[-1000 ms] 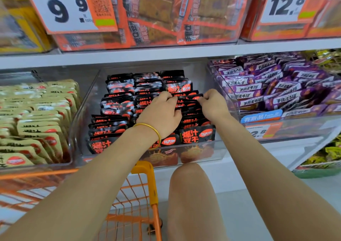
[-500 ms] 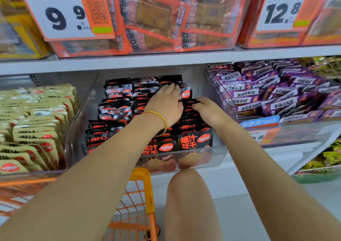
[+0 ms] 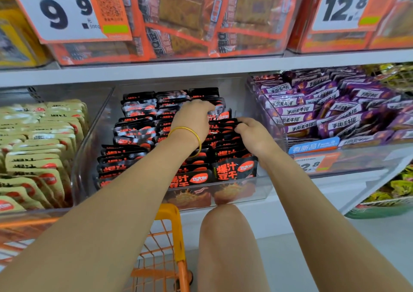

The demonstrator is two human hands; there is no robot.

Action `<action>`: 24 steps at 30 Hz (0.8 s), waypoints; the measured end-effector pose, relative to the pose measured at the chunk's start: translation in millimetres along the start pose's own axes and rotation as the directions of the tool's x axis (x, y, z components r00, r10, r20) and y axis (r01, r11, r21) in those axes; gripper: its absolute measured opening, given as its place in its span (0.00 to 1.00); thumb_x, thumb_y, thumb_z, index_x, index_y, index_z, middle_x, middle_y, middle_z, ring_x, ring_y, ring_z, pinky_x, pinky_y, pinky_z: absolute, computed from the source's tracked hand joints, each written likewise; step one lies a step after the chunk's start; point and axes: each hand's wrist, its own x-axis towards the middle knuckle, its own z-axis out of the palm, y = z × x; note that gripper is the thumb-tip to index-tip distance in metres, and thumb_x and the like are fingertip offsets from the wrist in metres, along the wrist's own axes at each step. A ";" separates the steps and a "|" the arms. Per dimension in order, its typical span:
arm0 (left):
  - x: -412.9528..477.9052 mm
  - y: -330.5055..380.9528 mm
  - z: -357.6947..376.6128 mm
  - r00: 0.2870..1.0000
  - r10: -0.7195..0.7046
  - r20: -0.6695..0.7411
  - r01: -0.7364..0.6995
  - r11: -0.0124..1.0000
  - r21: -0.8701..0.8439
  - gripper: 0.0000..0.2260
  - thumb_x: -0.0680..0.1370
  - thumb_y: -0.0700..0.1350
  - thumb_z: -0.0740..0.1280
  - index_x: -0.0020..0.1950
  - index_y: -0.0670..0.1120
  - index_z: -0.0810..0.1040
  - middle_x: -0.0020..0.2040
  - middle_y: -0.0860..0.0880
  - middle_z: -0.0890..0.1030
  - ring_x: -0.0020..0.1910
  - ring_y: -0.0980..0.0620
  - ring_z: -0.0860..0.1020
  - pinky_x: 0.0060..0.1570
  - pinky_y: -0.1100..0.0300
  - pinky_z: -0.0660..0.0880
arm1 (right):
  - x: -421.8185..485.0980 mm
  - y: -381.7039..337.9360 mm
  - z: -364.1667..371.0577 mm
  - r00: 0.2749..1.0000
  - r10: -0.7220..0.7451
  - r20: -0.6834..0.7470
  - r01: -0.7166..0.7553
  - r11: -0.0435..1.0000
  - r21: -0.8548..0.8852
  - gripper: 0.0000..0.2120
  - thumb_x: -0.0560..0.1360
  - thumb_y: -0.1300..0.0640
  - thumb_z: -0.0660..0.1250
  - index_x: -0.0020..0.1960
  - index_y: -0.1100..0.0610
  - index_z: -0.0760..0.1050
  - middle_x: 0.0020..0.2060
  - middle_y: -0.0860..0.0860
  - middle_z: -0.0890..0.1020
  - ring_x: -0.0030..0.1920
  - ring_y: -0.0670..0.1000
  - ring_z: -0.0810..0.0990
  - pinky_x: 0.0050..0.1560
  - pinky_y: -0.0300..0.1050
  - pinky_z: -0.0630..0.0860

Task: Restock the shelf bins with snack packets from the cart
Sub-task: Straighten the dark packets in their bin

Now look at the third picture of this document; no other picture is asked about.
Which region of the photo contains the stack of yellow trimmed packets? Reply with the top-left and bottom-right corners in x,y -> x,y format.
0,0 -> 52,68

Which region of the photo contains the person's right forearm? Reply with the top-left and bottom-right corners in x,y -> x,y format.
255,143 -> 413,292

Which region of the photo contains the orange blue shelf price tag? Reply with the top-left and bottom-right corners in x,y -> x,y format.
287,137 -> 343,175

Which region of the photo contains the person's left hand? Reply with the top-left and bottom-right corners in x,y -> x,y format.
169,100 -> 217,157

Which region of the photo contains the person's right hand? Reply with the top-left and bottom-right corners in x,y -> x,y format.
234,117 -> 280,159

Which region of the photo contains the orange shopping cart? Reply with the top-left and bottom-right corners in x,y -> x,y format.
0,201 -> 193,292

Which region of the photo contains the white orange price tag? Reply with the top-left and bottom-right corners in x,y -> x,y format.
6,0 -> 133,44
311,0 -> 404,32

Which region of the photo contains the row of yellow orange snacks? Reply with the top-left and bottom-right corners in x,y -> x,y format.
0,104 -> 52,213
6,100 -> 89,207

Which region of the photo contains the person's left forearm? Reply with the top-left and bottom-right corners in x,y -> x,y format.
0,132 -> 201,292

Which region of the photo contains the pile of purple packets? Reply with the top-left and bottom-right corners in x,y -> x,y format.
252,65 -> 413,149

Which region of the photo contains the pile of green yellow packages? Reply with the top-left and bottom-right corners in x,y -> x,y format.
345,162 -> 413,220

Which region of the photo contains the stack of orange trimmed packets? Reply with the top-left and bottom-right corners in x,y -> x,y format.
287,0 -> 413,53
48,0 -> 309,66

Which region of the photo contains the person's right leg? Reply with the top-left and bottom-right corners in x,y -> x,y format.
198,203 -> 271,292

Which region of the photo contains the row of black orange snacks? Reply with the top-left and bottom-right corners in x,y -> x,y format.
96,91 -> 159,189
187,87 -> 259,181
155,88 -> 214,189

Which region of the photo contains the gold bracelet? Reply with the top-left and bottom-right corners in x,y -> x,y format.
166,126 -> 203,159

